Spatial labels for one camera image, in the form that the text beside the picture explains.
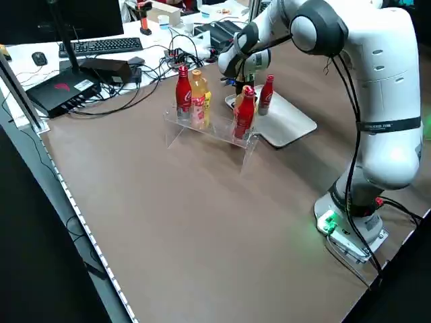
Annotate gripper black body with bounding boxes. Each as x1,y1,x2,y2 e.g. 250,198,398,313
236,75,256,89

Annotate red cola bottle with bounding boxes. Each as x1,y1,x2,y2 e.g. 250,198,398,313
174,65,193,120
233,85,257,141
257,74,275,117

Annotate white rectangular tray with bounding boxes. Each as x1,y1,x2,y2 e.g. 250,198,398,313
224,83,318,149

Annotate clear acrylic stepped shelf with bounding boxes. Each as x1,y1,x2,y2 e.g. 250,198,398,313
164,104,260,174

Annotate yellow label drink bottle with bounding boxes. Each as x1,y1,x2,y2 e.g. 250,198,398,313
203,90,213,129

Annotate black device stack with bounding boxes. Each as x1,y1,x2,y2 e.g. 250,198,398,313
193,20,252,46

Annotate power strip red switches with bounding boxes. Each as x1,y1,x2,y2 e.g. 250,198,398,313
163,46,189,67

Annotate cardboard box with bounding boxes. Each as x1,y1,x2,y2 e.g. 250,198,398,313
147,2,183,28

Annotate orange black handheld tool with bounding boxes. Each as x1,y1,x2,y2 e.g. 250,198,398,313
135,0,153,37

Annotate black rectangular box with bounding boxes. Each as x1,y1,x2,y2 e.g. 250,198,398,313
79,57,144,85

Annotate black keyboard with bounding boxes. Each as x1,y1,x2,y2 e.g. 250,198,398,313
58,36,145,59

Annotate black monitor stand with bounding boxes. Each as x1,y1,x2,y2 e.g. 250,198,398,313
46,0,81,75

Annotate black box red logo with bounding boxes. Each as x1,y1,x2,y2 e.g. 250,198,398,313
25,68,103,119

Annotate black computer monitor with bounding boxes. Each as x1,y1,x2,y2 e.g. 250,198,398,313
0,0,125,45

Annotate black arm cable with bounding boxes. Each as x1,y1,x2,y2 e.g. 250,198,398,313
232,32,387,290

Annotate aluminium frame profile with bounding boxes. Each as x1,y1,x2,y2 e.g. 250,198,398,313
0,52,51,133

